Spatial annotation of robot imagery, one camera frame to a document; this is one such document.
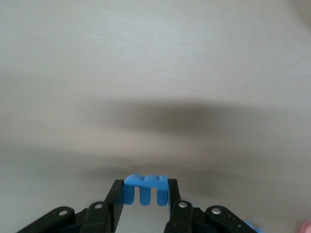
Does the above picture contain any blue foam letter m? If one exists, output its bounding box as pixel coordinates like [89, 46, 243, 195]
[116, 174, 170, 206]

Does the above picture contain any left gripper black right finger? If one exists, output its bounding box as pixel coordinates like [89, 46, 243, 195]
[165, 179, 256, 233]

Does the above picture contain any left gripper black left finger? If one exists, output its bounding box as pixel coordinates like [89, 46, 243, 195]
[17, 179, 124, 233]

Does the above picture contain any pink foam letter f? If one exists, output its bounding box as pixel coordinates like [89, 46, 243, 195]
[300, 219, 311, 233]

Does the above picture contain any blue foam letter x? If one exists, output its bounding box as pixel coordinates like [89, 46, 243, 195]
[244, 219, 264, 233]

